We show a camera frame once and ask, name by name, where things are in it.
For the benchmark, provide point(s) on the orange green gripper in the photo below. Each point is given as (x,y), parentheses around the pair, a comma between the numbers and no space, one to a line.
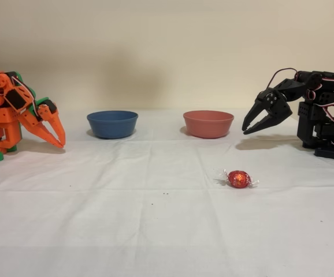
(40,121)

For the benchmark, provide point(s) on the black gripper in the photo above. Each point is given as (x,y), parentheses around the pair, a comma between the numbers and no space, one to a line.
(266,108)

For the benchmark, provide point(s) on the red candy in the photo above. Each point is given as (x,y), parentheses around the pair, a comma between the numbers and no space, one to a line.
(237,179)

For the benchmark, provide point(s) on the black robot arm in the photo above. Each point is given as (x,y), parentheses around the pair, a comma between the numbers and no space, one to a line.
(308,112)

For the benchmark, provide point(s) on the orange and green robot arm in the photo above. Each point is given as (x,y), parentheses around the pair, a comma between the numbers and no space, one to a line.
(2,115)

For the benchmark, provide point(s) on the red bowl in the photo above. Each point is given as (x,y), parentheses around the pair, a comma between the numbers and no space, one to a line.
(208,124)

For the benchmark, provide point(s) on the blue bowl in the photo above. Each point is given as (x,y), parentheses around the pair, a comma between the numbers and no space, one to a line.
(112,125)

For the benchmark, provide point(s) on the white tablecloth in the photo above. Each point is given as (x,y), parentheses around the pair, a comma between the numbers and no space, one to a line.
(155,225)

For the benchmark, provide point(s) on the dark arm base plate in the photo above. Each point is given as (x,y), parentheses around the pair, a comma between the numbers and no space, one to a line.
(331,153)

